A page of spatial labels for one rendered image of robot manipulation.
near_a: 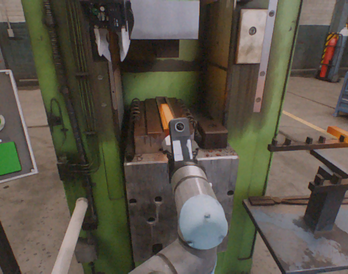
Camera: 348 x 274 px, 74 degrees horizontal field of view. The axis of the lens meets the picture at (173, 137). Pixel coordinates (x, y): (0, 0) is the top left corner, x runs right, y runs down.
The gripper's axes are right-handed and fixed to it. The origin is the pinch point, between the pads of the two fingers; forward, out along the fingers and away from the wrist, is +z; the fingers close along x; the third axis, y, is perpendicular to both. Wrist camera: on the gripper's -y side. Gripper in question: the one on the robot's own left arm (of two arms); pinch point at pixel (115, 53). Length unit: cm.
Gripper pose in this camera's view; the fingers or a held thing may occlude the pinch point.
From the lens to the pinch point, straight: 56.9
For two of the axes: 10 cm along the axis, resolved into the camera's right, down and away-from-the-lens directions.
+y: 1.2, 7.8, -6.2
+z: -0.5, 6.2, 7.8
